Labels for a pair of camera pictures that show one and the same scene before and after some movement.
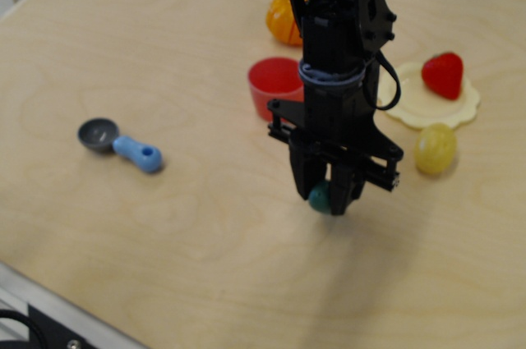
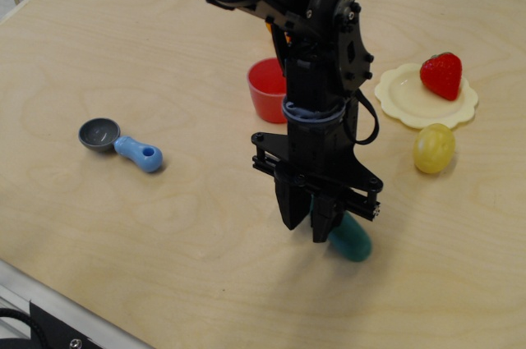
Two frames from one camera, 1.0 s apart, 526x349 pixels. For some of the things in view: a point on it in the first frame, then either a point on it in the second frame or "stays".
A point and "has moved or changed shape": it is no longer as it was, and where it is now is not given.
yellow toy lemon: [436, 149] stays
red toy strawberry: [443, 74] stays
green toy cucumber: [320, 197] has moved or changed shape
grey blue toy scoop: [101, 135] stays
